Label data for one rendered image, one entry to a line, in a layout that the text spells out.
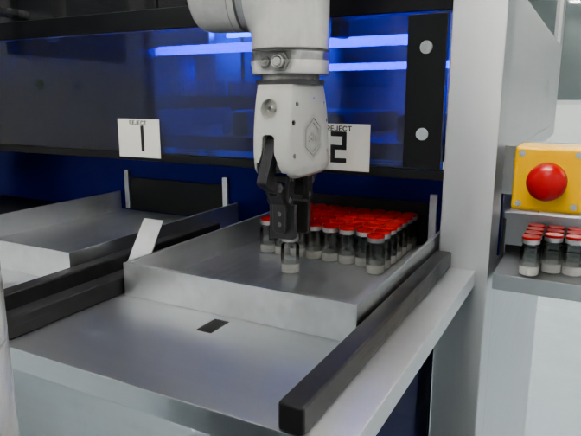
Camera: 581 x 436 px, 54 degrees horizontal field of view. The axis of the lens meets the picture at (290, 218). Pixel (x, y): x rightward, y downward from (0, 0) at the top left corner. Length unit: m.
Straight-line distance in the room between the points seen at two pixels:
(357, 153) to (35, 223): 0.52
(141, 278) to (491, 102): 0.43
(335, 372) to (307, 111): 0.31
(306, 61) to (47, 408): 0.92
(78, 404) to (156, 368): 0.76
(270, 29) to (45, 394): 0.90
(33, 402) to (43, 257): 0.65
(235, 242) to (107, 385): 0.36
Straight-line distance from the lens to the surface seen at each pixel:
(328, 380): 0.39
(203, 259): 0.72
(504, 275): 0.71
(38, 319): 0.56
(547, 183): 0.65
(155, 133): 0.90
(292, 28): 0.60
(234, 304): 0.54
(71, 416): 1.24
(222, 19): 0.64
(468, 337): 0.74
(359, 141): 0.73
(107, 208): 1.06
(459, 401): 0.78
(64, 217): 1.00
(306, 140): 0.61
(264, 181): 0.59
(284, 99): 0.59
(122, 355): 0.49
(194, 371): 0.45
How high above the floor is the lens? 1.08
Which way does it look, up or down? 12 degrees down
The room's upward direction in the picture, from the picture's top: straight up
